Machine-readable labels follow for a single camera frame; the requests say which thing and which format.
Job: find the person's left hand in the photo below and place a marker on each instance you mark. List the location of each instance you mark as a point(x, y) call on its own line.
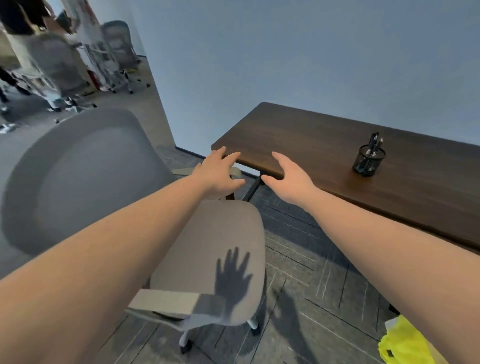
point(217, 174)

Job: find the person's right hand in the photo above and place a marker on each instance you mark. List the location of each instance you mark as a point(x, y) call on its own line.
point(296, 185)

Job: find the black marker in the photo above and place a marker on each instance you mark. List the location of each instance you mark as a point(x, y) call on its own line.
point(374, 139)

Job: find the person's left forearm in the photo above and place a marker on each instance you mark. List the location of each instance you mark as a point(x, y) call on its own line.
point(93, 270)

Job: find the person's right forearm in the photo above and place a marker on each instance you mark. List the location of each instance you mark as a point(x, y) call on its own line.
point(393, 255)

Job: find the grey background office chair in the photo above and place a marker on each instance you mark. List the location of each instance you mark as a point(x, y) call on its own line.
point(120, 45)

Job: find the brown wooden table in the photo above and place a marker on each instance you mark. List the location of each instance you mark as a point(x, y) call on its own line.
point(318, 150)

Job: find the black mesh pen holder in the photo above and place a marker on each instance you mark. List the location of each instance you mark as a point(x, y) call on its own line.
point(369, 163)

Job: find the yellow plastic bag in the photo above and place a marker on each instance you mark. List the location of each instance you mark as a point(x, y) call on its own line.
point(405, 345)

